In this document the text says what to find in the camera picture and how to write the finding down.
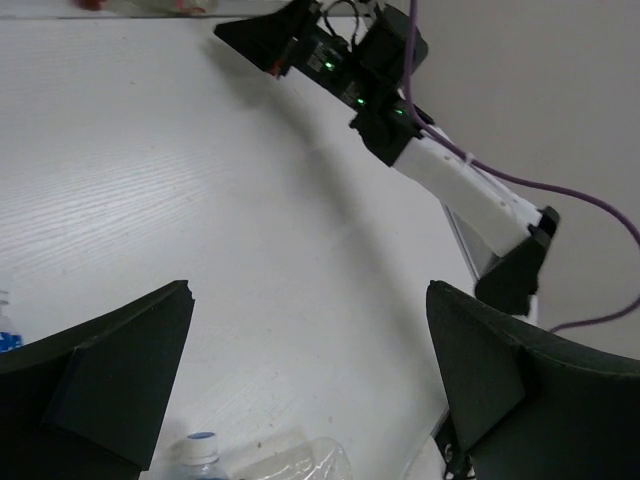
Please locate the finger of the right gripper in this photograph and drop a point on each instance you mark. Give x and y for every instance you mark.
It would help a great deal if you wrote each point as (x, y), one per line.
(268, 41)

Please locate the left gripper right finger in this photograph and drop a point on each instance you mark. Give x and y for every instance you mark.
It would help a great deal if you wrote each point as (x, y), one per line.
(528, 404)

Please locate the red cap brown label bottle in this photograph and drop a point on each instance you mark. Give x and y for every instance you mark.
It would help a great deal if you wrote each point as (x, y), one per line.
(151, 8)

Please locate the clear bottle without label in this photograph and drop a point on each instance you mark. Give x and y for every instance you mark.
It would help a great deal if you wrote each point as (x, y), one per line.
(292, 453)

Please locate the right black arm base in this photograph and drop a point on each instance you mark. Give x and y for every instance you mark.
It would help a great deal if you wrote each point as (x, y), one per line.
(457, 463)

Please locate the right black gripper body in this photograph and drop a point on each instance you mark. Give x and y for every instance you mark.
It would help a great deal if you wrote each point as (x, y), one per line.
(364, 72)

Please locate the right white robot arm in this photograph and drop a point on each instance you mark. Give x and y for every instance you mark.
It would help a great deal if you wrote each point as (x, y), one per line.
(408, 141)

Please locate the blue label bottle upper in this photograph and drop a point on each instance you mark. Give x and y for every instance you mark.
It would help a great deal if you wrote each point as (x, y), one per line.
(198, 458)

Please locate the blue label bottle lower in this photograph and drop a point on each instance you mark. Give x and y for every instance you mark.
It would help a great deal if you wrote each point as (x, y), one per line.
(10, 338)

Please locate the blue label bottle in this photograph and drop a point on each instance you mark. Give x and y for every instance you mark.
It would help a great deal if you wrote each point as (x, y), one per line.
(198, 458)
(10, 338)

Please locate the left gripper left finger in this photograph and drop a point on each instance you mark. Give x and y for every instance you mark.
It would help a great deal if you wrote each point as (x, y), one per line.
(89, 402)

